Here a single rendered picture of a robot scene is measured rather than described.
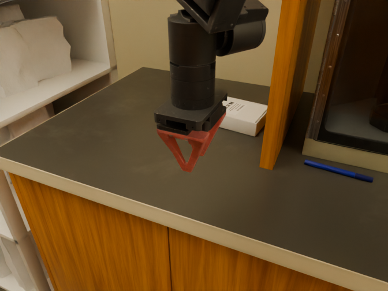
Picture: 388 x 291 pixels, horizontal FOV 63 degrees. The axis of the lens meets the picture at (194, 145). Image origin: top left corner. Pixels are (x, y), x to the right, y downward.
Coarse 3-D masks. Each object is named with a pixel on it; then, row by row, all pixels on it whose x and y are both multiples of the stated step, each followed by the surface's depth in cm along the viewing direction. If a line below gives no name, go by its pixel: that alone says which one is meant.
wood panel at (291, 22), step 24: (288, 0) 53; (312, 0) 71; (288, 24) 55; (312, 24) 85; (288, 48) 57; (288, 72) 59; (288, 96) 68; (288, 120) 80; (264, 144) 68; (264, 168) 71
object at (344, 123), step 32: (352, 0) 56; (384, 0) 54; (352, 32) 58; (384, 32) 56; (352, 64) 61; (384, 64) 58; (352, 96) 64; (384, 96) 61; (320, 128) 70; (352, 128) 67; (384, 128) 64
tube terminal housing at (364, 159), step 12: (312, 144) 73; (324, 144) 72; (312, 156) 75; (324, 156) 74; (336, 156) 72; (348, 156) 71; (360, 156) 70; (372, 156) 69; (384, 156) 68; (372, 168) 70; (384, 168) 69
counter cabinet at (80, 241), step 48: (48, 192) 79; (48, 240) 93; (96, 240) 81; (144, 240) 72; (192, 240) 65; (96, 288) 95; (144, 288) 83; (192, 288) 74; (240, 288) 67; (288, 288) 61; (336, 288) 56
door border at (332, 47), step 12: (348, 0) 56; (336, 24) 58; (336, 36) 59; (324, 48) 61; (336, 48) 60; (324, 72) 63; (324, 84) 65; (324, 96) 66; (312, 120) 69; (312, 132) 71
